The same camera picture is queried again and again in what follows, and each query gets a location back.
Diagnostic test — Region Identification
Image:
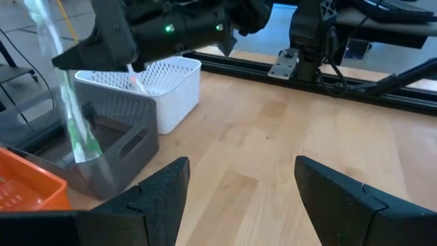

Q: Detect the grey metal mount plate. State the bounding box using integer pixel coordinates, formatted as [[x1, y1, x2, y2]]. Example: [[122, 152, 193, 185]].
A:
[[268, 47, 298, 81]]

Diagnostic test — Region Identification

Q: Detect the green white toothbrush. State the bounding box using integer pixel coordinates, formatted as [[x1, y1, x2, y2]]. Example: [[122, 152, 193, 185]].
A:
[[23, 0, 114, 194]]

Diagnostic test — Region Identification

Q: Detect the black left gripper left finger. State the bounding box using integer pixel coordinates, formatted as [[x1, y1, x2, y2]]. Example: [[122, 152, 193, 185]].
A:
[[0, 156, 191, 246]]

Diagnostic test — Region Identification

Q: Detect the grey desk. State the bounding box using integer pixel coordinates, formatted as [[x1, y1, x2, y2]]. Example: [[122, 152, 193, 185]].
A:
[[336, 5, 437, 38]]

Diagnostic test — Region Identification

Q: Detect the grey plastic basket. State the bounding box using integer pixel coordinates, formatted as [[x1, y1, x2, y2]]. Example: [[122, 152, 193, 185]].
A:
[[0, 80, 160, 201]]

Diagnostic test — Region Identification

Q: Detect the grey low cart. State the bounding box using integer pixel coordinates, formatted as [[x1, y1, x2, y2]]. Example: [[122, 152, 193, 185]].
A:
[[0, 37, 38, 85]]

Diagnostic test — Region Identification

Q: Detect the orange plastic basket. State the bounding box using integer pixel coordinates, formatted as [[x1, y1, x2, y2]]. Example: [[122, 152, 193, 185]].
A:
[[0, 146, 72, 212]]

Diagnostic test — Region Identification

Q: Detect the black keyboard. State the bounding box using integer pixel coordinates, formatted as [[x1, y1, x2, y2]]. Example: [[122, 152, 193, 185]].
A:
[[353, 0, 436, 16]]

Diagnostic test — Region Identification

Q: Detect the white plastic basket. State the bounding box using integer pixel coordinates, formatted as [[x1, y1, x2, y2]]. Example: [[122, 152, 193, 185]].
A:
[[74, 55, 202, 135]]

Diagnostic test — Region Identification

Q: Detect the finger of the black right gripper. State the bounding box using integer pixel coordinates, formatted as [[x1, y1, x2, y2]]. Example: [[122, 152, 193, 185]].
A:
[[51, 0, 138, 72]]

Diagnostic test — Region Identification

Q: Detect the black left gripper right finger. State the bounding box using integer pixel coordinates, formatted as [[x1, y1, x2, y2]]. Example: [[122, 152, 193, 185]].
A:
[[294, 154, 437, 246]]

